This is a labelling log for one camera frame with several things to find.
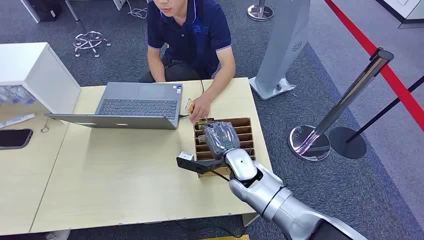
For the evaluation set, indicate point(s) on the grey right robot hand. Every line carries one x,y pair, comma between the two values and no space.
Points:
218,139

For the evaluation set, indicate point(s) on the person's left hand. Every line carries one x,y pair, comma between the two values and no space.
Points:
200,111

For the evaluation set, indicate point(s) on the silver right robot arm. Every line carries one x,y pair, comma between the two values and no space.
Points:
281,202

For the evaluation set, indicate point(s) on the person's left forearm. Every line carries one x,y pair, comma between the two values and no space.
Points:
223,76

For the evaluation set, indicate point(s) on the person's right forearm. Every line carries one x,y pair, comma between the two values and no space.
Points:
155,69

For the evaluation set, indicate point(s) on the card with brown edge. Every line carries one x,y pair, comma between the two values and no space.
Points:
201,139
206,121

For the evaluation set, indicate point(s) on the brown slotted card holder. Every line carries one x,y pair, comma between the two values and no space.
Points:
245,132

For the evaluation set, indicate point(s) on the person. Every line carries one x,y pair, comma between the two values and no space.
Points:
192,36

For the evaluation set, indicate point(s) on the grey open laptop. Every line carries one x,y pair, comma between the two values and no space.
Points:
139,104

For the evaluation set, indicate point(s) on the grey kiosk stand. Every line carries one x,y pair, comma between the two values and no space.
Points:
281,46

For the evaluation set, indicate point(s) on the chrome round stanchion base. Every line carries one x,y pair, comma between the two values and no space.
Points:
260,12

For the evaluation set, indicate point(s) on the chrome chair base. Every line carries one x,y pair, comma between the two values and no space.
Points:
88,41

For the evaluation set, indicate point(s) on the white cabinet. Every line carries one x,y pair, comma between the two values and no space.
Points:
43,73

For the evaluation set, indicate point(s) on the white flat tube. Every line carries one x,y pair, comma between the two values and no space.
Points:
16,120

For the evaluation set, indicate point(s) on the clear water bottles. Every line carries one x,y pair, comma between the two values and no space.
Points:
15,94

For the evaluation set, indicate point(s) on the black smartphone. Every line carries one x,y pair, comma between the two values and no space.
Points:
13,138

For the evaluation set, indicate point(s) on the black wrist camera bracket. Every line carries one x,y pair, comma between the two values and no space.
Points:
198,165

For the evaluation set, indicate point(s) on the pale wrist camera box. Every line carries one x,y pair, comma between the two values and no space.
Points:
186,156

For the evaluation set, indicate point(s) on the black stanchion post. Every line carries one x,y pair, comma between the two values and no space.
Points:
348,142

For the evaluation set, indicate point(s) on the chrome stanchion post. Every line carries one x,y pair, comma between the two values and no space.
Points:
348,96

